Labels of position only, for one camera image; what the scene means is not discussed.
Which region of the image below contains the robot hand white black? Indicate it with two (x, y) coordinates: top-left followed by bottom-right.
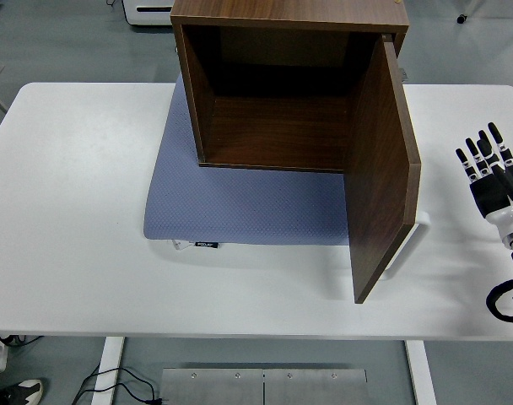
(455, 121), (513, 238)

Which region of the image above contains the white cabinet door handle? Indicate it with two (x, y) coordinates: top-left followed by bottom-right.
(385, 212), (431, 281)

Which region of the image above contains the brown wooden cabinet door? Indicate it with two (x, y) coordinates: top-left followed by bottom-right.
(343, 34), (422, 305)

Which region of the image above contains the brown wooden cabinet body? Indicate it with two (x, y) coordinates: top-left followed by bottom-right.
(170, 0), (409, 174)

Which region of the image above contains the white table leg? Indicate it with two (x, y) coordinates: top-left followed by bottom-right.
(404, 339), (437, 405)
(90, 336), (126, 405)

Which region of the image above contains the blue-grey textured mat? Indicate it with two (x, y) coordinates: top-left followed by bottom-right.
(143, 79), (351, 246)

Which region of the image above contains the grey metal plate with screws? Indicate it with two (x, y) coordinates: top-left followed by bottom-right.
(262, 369), (369, 405)
(160, 368), (264, 405)

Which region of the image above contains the white appliance with slot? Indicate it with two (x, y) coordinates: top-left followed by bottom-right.
(121, 0), (176, 27)

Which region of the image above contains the person's foot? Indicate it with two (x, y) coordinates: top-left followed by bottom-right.
(0, 378), (45, 405)

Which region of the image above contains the black floor cable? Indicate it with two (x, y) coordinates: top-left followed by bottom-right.
(72, 365), (169, 405)

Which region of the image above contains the thin black cable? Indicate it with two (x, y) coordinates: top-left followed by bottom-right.
(0, 334), (43, 348)

